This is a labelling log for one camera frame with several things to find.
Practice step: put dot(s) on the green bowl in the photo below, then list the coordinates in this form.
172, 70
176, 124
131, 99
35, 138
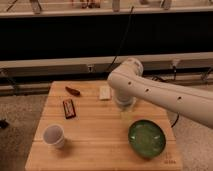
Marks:
146, 138

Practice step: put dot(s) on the small brown red object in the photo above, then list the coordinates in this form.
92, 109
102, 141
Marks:
73, 92

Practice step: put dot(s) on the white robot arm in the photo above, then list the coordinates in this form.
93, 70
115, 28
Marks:
127, 82

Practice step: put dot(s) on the wooden table board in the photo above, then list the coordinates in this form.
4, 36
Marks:
96, 139

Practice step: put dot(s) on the white paper cup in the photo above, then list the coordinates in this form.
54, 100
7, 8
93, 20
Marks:
53, 135

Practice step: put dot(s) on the dark candy bar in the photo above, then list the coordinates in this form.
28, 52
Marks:
69, 109

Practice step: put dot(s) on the white soap bar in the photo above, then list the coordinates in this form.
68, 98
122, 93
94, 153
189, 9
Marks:
104, 93

